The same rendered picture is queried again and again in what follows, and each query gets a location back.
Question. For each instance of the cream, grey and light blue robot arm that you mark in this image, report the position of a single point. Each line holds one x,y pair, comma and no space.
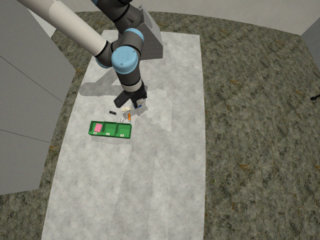
123,55

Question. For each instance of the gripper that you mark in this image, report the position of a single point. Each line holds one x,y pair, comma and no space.
139,94

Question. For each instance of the green rack of three bins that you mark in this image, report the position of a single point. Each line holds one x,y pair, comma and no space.
111,129

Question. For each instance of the pink rectangular block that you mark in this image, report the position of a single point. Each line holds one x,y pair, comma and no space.
98,127

